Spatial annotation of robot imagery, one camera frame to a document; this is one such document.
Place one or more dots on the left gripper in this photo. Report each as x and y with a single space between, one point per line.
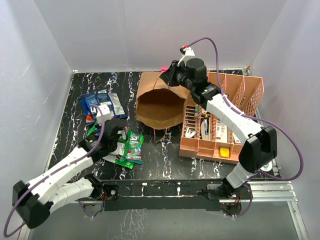
105 123

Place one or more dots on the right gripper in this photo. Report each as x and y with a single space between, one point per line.
169 76

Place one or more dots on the green red snack packet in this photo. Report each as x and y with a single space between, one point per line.
121 149

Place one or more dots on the Fox's mint candy bag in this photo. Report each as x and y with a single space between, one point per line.
134 155

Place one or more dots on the blue Burts chips bag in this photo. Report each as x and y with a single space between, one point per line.
89 120

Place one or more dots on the brown paper bag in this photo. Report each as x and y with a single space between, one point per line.
159 106

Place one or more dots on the dark blue chips bag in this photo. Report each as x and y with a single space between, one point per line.
113 102

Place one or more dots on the blue white snack pack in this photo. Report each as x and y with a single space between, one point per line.
91 100

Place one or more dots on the pink plastic desk organizer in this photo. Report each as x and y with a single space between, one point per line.
228 130

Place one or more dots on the pink candy packet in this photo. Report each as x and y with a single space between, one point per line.
123 137

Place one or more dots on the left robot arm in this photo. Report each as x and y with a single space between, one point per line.
36 199

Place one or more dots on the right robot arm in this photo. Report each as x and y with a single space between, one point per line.
259 144

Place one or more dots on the yellow sticky note pad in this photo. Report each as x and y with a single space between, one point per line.
224 152

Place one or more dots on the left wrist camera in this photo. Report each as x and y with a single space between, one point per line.
102 113

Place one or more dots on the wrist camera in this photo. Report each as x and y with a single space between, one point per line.
186 54
102 113

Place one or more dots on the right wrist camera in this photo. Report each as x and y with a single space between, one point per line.
186 54

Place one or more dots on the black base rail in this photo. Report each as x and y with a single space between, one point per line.
162 195

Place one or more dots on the aluminium frame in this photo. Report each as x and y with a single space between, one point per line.
264 190

